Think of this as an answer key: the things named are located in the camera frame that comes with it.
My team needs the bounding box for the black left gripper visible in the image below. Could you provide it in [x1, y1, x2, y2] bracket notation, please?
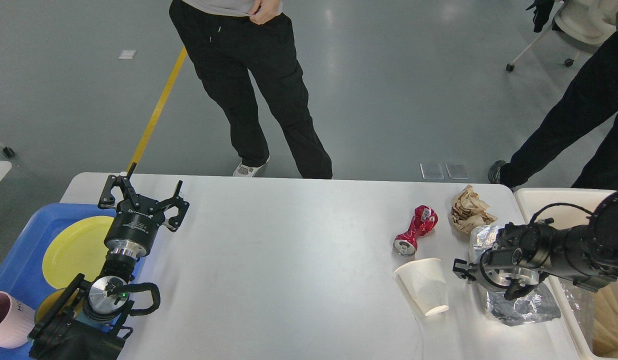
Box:
[97, 162, 190, 260]

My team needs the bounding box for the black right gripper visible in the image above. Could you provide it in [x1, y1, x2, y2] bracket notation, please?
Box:
[451, 253, 550, 296]

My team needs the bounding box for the yellow plastic plate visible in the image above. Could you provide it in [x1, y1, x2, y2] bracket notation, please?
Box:
[42, 215, 114, 289]

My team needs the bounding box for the brown paper bag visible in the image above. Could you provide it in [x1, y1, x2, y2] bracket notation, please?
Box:
[592, 285, 618, 359]

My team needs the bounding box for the pink ribbed mug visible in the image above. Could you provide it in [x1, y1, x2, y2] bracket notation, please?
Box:
[0, 291, 35, 349]

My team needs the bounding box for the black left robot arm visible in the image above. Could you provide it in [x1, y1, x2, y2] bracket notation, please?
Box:
[28, 162, 190, 360]

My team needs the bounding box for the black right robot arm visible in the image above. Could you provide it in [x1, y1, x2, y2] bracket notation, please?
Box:
[453, 191, 618, 301]

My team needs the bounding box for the white paper cup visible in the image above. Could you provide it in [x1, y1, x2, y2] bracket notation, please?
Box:
[394, 257, 449, 316]

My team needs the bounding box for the crumpled brown paper ball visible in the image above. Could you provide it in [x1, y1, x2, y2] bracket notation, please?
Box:
[449, 185, 498, 235]

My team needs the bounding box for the crushed red soda can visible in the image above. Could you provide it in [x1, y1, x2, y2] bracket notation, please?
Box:
[392, 205, 439, 256]

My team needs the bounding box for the beige plastic bin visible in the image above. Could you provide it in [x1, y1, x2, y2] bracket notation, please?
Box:
[514, 187, 618, 360]

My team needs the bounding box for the floor outlet cover right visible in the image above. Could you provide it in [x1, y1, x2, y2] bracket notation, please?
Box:
[444, 162, 471, 180]

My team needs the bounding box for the floor outlet cover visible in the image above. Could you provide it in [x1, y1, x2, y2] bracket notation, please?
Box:
[419, 162, 446, 181]
[444, 162, 471, 180]

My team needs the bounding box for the floor outlet cover left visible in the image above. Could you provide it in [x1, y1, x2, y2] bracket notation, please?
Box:
[419, 162, 446, 181]

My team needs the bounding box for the blue plastic tray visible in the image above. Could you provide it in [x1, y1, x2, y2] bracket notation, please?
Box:
[0, 203, 116, 360]

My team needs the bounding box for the chair caster at left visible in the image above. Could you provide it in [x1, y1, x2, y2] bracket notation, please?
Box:
[0, 141, 16, 158]

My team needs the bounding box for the person in grey shirt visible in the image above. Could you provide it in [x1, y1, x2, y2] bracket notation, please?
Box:
[169, 0, 334, 180]

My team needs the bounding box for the person in grey sneakers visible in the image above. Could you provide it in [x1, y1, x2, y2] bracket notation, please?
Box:
[487, 12, 618, 191]

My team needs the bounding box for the seated person in black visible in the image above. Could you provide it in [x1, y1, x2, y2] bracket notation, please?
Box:
[526, 0, 559, 34]

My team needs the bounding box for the white office chair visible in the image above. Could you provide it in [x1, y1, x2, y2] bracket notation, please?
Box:
[505, 0, 618, 72]

